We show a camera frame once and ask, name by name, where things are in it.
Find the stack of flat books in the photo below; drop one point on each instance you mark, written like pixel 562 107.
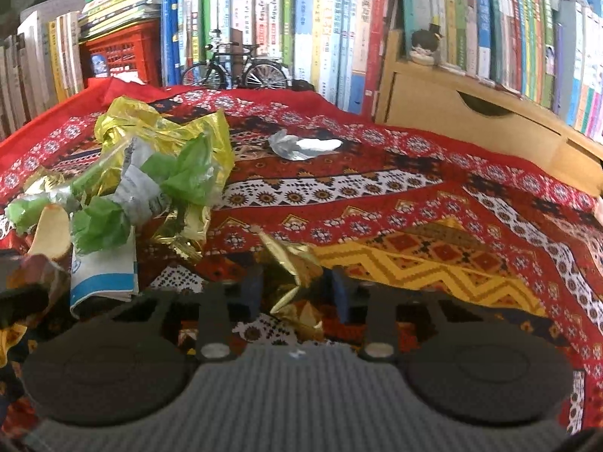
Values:
pixel 122 0

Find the green and silver crumpled wrapper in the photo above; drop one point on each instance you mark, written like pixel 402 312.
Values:
pixel 141 188

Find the wooden drawer organizer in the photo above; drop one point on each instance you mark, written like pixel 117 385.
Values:
pixel 471 113

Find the gold candy wrapper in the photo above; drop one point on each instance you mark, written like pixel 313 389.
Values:
pixel 188 235
pixel 289 263

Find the patterned red tablecloth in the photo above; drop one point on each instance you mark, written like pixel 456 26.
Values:
pixel 377 197

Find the red snack packet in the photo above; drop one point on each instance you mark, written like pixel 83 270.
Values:
pixel 44 273

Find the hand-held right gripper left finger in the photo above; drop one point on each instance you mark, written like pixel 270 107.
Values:
pixel 254 289

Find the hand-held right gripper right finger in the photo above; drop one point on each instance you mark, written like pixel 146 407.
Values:
pixel 341 299

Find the white blue paper carton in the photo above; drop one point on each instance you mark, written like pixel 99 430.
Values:
pixel 101 278

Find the black-haired small figurine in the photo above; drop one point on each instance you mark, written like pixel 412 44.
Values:
pixel 426 47

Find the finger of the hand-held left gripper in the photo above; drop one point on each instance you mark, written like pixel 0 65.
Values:
pixel 21 301

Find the grey file holder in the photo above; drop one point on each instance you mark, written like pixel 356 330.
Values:
pixel 567 33

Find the black model bicycle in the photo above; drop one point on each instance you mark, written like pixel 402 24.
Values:
pixel 217 56

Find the tan curved peel piece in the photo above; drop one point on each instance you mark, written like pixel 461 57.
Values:
pixel 49 233

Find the row of pale-spined books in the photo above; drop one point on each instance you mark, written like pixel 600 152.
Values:
pixel 33 66

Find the large gold foil bag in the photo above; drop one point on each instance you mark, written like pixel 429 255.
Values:
pixel 141 117

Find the row of slim colourful books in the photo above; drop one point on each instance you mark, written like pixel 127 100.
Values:
pixel 509 19

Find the row of tall colourful books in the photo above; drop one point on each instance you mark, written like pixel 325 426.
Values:
pixel 320 19

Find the blue picture card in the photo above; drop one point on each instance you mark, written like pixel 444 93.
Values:
pixel 98 65

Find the red plastic crate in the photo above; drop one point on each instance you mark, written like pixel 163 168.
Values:
pixel 136 42

